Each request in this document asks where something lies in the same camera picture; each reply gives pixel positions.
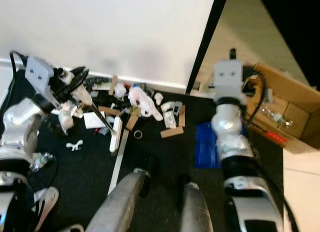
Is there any small broom with white head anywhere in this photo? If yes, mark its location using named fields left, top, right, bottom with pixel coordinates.
left=87, top=99, right=124, bottom=154

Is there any short brown cardboard piece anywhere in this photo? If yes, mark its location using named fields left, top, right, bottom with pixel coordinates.
left=109, top=75, right=119, bottom=96

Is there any white crumpled paper wad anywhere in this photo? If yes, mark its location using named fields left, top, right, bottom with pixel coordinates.
left=58, top=110, right=76, bottom=132

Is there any white square card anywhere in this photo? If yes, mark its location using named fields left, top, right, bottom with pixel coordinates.
left=84, top=113, right=106, bottom=130

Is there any slanted brown cardboard strip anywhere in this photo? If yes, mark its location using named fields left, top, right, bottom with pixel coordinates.
left=126, top=111, right=142, bottom=131

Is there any white bone-shaped piece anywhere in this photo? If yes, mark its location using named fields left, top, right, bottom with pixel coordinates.
left=66, top=141, right=84, bottom=152

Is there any large white crumpled scrap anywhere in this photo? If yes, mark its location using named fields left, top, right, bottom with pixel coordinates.
left=128, top=84, right=165, bottom=122

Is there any narrow upright cardboard strip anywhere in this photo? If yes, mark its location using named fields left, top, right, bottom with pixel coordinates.
left=178, top=105, right=186, bottom=128

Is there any small white box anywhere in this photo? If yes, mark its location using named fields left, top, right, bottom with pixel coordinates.
left=163, top=113, right=177, bottom=129

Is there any long white strip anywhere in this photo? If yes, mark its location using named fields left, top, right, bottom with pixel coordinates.
left=108, top=143, right=127, bottom=197

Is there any red label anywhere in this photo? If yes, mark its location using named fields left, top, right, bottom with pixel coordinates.
left=265, top=131, right=288, bottom=144

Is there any blue plastic dustpan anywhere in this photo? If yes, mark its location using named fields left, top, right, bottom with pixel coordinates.
left=194, top=121, right=223, bottom=169

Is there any flat brown cardboard piece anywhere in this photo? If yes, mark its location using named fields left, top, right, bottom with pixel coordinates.
left=160, top=126, right=185, bottom=139

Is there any white striped shoe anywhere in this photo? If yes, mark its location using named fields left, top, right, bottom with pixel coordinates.
left=34, top=186, right=60, bottom=231

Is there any grey left robot leg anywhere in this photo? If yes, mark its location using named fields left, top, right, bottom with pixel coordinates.
left=86, top=168, right=151, bottom=232

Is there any grey robot leg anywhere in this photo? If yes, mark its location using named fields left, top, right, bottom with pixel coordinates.
left=172, top=174, right=214, bottom=232
left=86, top=168, right=151, bottom=232

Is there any grey right robot leg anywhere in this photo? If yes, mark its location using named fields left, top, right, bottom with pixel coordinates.
left=172, top=174, right=214, bottom=232

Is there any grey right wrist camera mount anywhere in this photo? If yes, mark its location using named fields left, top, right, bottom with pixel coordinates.
left=213, top=60, right=245, bottom=99

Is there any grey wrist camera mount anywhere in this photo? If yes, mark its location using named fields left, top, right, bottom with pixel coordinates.
left=213, top=60, right=245, bottom=99
left=25, top=56, right=57, bottom=109

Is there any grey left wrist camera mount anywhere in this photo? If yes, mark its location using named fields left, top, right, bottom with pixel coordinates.
left=25, top=56, right=57, bottom=109

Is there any black door frame post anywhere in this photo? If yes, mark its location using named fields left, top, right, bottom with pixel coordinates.
left=185, top=0, right=231, bottom=95

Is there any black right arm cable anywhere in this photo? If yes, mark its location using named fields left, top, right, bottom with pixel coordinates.
left=242, top=66, right=269, bottom=127

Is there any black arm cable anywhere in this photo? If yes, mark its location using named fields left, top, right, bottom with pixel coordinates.
left=242, top=66, right=269, bottom=127
left=7, top=50, right=29, bottom=93

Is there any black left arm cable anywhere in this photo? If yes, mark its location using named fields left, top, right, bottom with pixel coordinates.
left=7, top=50, right=29, bottom=93

